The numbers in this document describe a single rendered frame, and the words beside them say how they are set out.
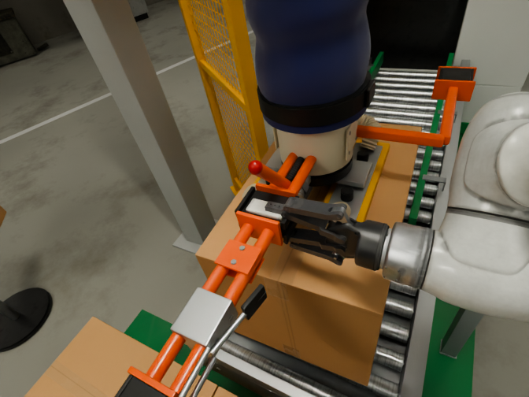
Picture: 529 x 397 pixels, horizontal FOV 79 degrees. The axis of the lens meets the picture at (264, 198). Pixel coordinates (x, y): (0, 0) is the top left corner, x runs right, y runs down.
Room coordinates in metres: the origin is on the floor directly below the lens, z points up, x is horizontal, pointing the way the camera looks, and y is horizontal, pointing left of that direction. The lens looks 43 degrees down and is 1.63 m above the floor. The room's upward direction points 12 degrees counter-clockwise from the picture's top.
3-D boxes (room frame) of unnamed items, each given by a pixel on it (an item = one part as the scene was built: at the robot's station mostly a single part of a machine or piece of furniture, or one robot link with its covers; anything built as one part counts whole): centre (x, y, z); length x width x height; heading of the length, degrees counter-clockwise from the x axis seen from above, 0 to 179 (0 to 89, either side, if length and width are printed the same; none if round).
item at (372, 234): (0.31, -0.13, 1.21); 0.09 x 0.07 x 0.08; 55
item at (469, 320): (0.48, -0.68, 0.50); 0.07 x 0.07 x 1.00; 55
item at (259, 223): (0.41, 0.00, 1.21); 0.10 x 0.08 x 0.06; 55
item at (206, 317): (0.23, 0.12, 1.20); 0.07 x 0.07 x 0.04; 55
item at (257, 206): (0.40, 0.00, 1.23); 0.07 x 0.03 x 0.01; 55
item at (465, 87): (0.71, -0.53, 1.21); 0.09 x 0.08 x 0.05; 55
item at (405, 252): (0.26, -0.19, 1.21); 0.09 x 0.06 x 0.09; 145
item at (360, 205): (0.56, -0.22, 1.10); 0.34 x 0.10 x 0.05; 145
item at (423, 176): (1.40, -1.03, 0.60); 1.60 x 0.11 x 0.09; 145
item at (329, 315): (0.60, -0.15, 0.88); 0.60 x 0.40 x 0.40; 147
